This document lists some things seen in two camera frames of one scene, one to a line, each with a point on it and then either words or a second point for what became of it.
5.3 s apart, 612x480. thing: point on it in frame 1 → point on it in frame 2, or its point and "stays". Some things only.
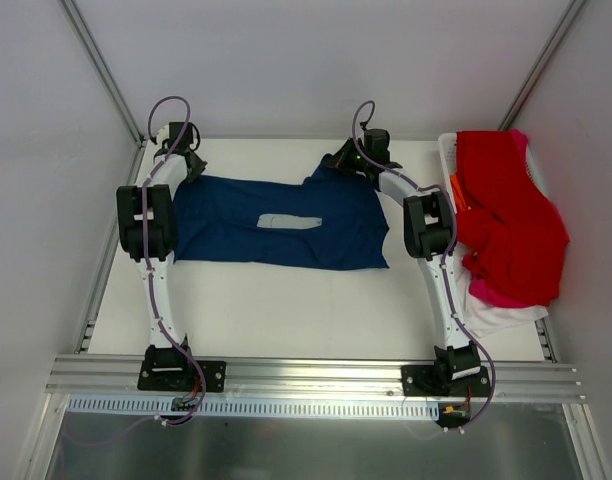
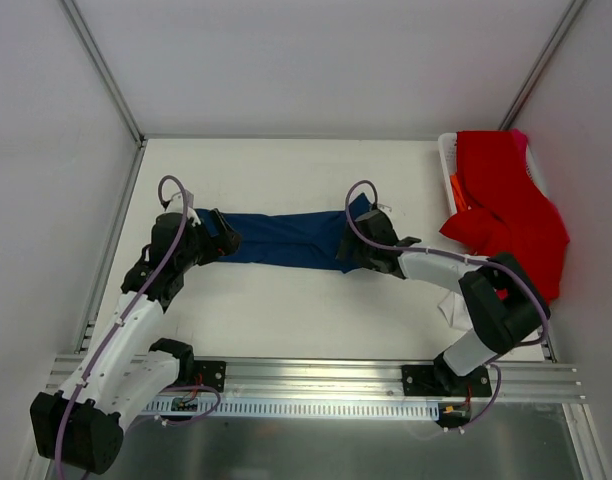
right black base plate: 444,380 stays
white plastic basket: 448,147 stays
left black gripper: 196,165 → 213,233
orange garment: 458,193 stays
